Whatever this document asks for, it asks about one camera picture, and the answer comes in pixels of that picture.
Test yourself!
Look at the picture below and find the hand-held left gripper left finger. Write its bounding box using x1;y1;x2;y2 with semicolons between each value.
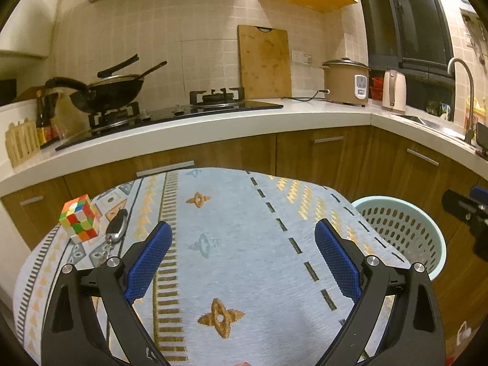
41;220;174;366

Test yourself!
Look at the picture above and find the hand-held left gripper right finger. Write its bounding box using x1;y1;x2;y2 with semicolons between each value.
314;219;447;366

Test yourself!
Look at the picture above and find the light blue plastic basket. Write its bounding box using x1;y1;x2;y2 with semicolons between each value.
350;196;446;281

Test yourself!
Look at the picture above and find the black car key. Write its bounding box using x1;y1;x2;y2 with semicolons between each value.
95;209;129;267

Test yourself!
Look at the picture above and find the multicoloured puzzle cube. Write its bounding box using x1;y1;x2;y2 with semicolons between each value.
58;194;102;242

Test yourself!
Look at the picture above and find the steel sink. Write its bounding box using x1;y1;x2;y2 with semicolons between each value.
404;112;458;130

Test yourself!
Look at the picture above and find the patterned grey tablecloth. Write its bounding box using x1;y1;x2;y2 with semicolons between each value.
13;167;411;366

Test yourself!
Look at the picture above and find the steel faucet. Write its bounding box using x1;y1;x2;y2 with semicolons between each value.
447;57;477;143

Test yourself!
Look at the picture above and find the pale pink electric kettle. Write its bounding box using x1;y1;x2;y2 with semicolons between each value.
382;69;408;114

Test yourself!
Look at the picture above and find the beige rice cooker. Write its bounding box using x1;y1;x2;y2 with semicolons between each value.
321;57;371;106

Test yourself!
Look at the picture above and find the dark sauce bottle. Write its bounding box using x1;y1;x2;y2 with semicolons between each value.
46;93;62;143
35;91;48;149

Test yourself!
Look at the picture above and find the black wok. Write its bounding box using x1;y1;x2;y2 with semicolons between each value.
45;72;146;114

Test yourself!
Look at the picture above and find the wooden fence shaped holder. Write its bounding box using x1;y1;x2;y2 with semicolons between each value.
5;119;41;168

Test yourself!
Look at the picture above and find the black gas hob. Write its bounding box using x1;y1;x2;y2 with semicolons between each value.
55;87;285;151

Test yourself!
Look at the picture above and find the dark framed window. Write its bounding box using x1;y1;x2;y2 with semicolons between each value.
353;0;456;81

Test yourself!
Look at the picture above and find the wooden cutting board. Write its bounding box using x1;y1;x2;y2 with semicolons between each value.
237;25;292;100

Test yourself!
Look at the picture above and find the black power cable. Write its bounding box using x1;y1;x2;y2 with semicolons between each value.
282;89;330;102

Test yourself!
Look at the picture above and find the wooden handled spatula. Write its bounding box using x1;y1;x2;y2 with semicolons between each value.
131;61;168;81

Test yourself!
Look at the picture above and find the black utensil handle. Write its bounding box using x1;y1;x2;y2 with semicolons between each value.
97;54;140;78

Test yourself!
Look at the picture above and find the white wall shelf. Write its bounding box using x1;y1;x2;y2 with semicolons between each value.
0;49;48;59

